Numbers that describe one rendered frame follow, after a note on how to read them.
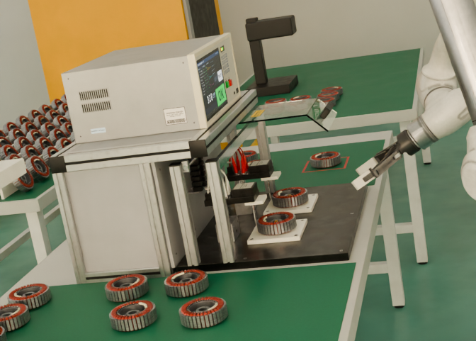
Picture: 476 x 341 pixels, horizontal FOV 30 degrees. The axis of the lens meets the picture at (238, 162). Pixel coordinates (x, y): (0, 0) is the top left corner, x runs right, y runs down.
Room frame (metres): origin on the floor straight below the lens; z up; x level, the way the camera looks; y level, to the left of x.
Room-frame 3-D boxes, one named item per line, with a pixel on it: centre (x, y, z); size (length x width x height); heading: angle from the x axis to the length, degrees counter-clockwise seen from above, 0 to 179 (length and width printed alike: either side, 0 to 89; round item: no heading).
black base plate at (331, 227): (2.53, -0.10, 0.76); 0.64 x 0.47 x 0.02; 165
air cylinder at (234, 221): (2.45, 0.06, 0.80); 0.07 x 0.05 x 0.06; 165
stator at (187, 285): (2.15, 0.18, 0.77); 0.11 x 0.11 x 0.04
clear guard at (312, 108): (2.71, -0.15, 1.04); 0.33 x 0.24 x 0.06; 75
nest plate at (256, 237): (2.41, -0.08, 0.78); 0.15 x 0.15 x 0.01; 75
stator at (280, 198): (2.64, -0.14, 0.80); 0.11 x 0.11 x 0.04
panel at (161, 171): (2.59, 0.14, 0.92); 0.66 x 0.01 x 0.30; 165
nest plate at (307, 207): (2.64, -0.14, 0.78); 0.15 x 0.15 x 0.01; 75
